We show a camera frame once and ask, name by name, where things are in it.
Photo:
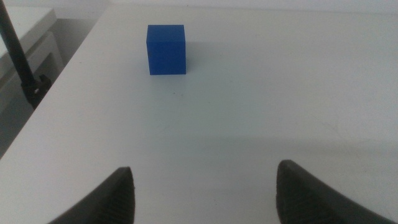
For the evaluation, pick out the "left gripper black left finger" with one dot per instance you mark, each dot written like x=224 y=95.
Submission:
x=109 y=202

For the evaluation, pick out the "blue cube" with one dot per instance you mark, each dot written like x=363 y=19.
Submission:
x=166 y=53

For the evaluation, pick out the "black clamped pole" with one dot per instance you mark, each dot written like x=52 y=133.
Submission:
x=15 y=53

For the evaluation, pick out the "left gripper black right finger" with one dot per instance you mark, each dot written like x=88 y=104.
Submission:
x=301 y=199

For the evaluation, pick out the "white side table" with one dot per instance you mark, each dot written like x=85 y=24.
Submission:
x=34 y=18

